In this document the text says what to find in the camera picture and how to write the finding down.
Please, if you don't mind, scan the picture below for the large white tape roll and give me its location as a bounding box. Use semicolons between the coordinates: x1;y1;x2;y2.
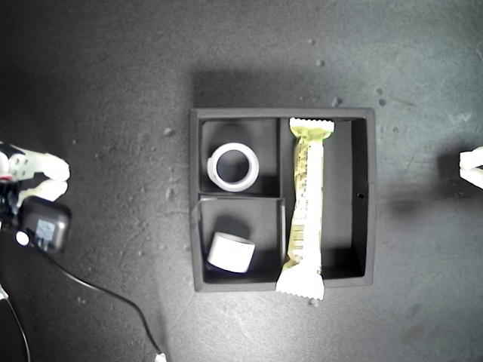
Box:
206;142;260;193

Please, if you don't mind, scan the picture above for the snack bar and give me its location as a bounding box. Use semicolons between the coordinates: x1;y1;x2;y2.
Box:
275;117;336;302

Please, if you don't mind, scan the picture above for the small white tape roll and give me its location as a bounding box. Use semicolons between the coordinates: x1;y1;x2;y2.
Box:
206;232;257;275

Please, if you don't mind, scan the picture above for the black compartment tray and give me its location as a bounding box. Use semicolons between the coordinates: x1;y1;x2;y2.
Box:
189;107;377;293

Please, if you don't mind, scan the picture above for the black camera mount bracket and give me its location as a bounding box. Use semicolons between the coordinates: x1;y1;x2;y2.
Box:
0;180;20;229

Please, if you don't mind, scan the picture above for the black camera cable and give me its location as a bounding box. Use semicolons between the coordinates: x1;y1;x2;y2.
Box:
35;241;168;362

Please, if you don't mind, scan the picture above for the thin dark looped cable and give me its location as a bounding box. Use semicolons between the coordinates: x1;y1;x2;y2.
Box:
0;288;32;362

